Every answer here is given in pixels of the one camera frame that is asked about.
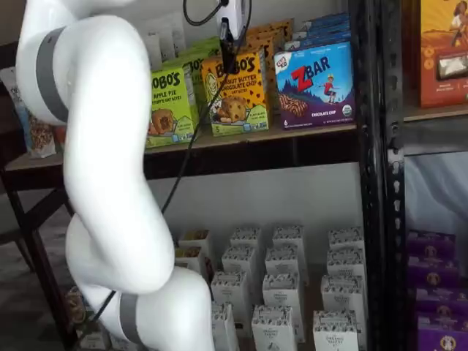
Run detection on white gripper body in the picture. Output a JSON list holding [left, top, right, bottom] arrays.
[[215, 0, 245, 39]]

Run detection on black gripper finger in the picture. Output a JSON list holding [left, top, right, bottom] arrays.
[[218, 16, 238, 71]]

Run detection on orange Bobo's peanut butter box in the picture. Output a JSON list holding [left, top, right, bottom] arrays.
[[245, 20, 295, 48], [233, 34, 276, 116], [200, 49, 270, 137]]

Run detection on green Bobo's apple pie box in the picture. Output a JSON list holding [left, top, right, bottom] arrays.
[[160, 53, 212, 124], [145, 67, 200, 149], [192, 36, 222, 59]]

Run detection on blue Zbar box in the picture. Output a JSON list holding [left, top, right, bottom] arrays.
[[301, 12, 350, 36], [273, 40, 355, 130], [284, 30, 352, 52]]

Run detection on wooden shelf board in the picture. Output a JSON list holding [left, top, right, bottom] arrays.
[[5, 122, 358, 173], [403, 103, 468, 122]]

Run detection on black metal shelf rack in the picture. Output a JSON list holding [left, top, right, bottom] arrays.
[[0, 0, 383, 351], [380, 0, 468, 351]]

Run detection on white patterned box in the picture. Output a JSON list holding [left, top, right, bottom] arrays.
[[272, 225, 305, 253], [230, 227, 263, 253], [320, 274, 367, 317], [265, 246, 301, 282], [328, 226, 365, 253], [211, 271, 250, 319], [222, 245, 257, 282], [313, 309, 361, 351], [251, 305, 296, 351], [211, 302, 241, 351], [326, 248, 366, 281], [262, 273, 305, 315]]

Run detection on yellow granola box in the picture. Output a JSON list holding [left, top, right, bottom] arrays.
[[174, 246, 204, 270], [178, 229, 211, 253]]

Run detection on large orange box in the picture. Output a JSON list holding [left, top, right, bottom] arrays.
[[419, 0, 468, 109]]

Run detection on purple box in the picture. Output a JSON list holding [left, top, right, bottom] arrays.
[[416, 316, 468, 351], [407, 255, 460, 292], [415, 287, 468, 321], [407, 230, 456, 259]]

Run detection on granola bag orange label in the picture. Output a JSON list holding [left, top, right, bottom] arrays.
[[7, 67, 67, 159]]

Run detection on white patterned small boxes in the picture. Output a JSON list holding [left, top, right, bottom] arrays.
[[204, 233, 367, 351]]

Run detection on black cable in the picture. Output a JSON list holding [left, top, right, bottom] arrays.
[[89, 0, 255, 325]]

